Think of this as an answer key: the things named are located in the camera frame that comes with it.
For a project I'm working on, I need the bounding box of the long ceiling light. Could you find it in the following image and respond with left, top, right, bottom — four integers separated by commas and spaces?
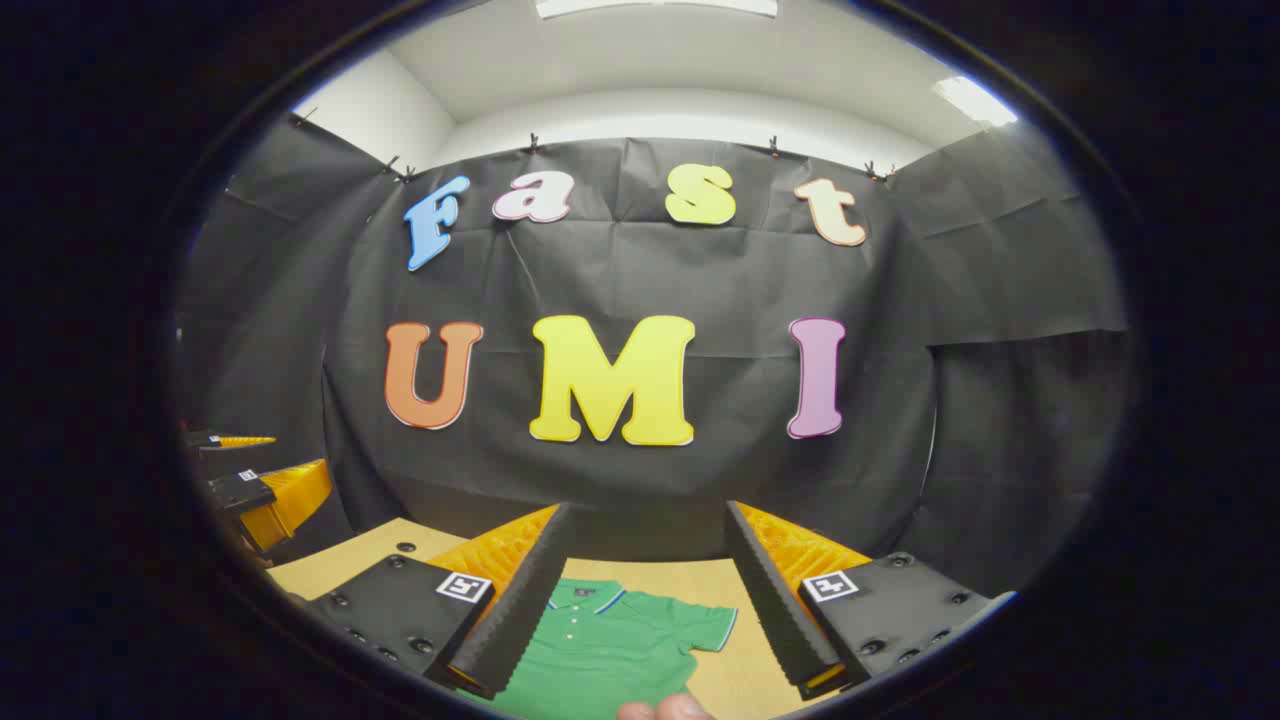
535, 0, 779, 20

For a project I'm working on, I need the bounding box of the green T-shirt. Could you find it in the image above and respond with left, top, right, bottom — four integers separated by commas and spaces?
460, 578, 739, 720

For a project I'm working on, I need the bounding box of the square ceiling light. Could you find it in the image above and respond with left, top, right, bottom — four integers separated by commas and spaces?
933, 76, 1019, 128

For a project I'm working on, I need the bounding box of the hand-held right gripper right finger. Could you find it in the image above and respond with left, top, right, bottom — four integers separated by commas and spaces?
725, 500, 1016, 701

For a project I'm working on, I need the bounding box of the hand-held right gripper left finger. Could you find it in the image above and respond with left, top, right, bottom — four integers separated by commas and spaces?
305, 503, 573, 701

